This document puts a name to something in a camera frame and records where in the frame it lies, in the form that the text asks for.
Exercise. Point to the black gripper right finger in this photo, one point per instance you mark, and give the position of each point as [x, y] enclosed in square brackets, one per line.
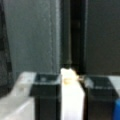
[101, 93]

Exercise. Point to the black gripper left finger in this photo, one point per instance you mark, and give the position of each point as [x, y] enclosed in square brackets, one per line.
[46, 91]

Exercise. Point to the white small block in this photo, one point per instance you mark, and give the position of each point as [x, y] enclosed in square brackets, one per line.
[72, 101]

